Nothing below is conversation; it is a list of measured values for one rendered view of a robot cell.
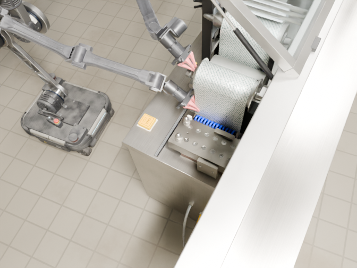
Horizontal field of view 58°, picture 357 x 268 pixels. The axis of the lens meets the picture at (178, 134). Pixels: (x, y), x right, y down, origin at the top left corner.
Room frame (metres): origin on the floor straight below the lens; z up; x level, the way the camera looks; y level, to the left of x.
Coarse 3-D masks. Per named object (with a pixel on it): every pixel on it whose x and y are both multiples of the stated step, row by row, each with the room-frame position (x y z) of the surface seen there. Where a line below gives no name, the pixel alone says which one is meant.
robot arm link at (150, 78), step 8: (88, 48) 1.11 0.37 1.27; (88, 56) 1.07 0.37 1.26; (96, 56) 1.07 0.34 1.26; (72, 64) 1.06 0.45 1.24; (80, 64) 1.05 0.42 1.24; (88, 64) 1.05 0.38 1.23; (96, 64) 1.04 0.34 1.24; (104, 64) 1.03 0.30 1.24; (112, 64) 1.03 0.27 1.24; (120, 64) 1.02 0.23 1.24; (120, 72) 0.99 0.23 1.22; (128, 72) 0.98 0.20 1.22; (136, 72) 0.98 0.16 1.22; (144, 72) 0.97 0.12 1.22; (152, 72) 0.97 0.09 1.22; (136, 80) 0.97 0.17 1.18; (144, 80) 0.94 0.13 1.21; (152, 80) 0.94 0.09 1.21; (160, 80) 0.94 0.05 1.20
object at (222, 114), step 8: (200, 96) 0.84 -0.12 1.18; (200, 104) 0.84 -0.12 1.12; (208, 104) 0.82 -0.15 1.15; (216, 104) 0.79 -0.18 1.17; (224, 104) 0.77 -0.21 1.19; (200, 112) 0.84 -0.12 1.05; (208, 112) 0.81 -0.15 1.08; (216, 112) 0.79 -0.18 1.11; (224, 112) 0.77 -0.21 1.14; (232, 112) 0.75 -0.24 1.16; (240, 112) 0.73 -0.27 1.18; (216, 120) 0.79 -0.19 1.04; (224, 120) 0.77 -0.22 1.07; (232, 120) 0.75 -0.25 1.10; (240, 120) 0.73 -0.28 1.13; (232, 128) 0.74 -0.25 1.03; (240, 128) 0.72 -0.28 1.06
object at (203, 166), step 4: (200, 160) 0.60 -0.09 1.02; (204, 160) 0.60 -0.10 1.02; (200, 164) 0.59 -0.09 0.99; (204, 164) 0.58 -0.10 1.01; (208, 164) 0.58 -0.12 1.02; (212, 164) 0.58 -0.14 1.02; (200, 168) 0.59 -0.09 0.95; (204, 168) 0.58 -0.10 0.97; (208, 168) 0.57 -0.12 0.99; (212, 168) 0.56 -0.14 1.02; (216, 168) 0.56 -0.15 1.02; (204, 172) 0.58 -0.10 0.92; (208, 172) 0.57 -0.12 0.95; (212, 172) 0.55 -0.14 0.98; (216, 172) 0.55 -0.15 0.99; (212, 176) 0.56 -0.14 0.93; (216, 176) 0.55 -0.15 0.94
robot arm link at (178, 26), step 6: (174, 18) 1.10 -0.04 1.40; (150, 24) 1.08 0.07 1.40; (156, 24) 1.07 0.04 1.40; (168, 24) 1.08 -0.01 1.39; (174, 24) 1.06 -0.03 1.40; (180, 24) 1.06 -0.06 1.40; (156, 30) 1.04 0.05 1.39; (162, 30) 1.05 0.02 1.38; (174, 30) 1.04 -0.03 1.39; (180, 30) 1.04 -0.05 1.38
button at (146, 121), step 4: (144, 116) 0.93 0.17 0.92; (148, 116) 0.93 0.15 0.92; (140, 120) 0.91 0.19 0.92; (144, 120) 0.91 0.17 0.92; (148, 120) 0.91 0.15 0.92; (152, 120) 0.90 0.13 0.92; (140, 124) 0.89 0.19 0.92; (144, 124) 0.88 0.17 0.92; (148, 124) 0.88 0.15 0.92; (152, 124) 0.89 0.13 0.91; (148, 128) 0.86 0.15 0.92
